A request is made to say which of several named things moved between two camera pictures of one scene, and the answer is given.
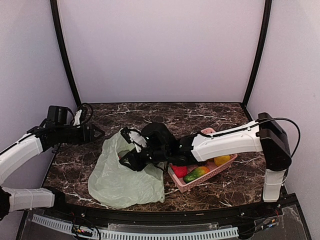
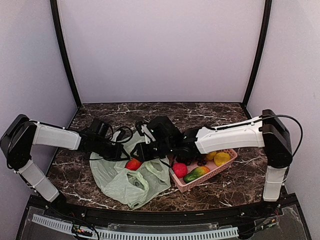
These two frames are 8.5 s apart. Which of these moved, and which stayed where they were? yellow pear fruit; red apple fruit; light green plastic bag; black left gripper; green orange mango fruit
Moved: black left gripper; light green plastic bag
Stayed: green orange mango fruit; red apple fruit; yellow pear fruit
